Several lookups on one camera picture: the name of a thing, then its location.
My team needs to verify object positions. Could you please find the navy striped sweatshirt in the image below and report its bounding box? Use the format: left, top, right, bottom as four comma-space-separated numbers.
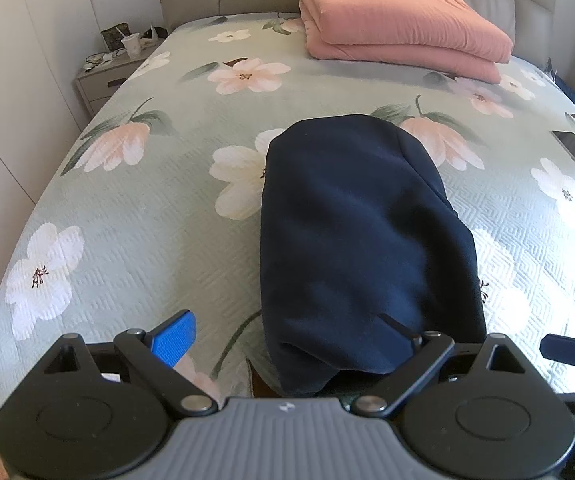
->
260, 115, 486, 396

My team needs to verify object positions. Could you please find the green floral bedspread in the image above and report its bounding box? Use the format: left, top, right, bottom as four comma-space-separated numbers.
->
0, 14, 575, 405

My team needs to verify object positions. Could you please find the grey bedside nightstand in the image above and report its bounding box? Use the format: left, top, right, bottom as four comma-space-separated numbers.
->
75, 40, 162, 117

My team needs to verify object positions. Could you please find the pink folded quilt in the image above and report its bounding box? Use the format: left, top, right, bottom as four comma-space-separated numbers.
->
299, 0, 514, 84

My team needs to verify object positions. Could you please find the white paper cup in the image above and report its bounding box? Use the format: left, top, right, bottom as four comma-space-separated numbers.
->
122, 32, 142, 60

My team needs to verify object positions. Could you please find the dark patterned pouch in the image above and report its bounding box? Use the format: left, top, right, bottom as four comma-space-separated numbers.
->
101, 23, 131, 52

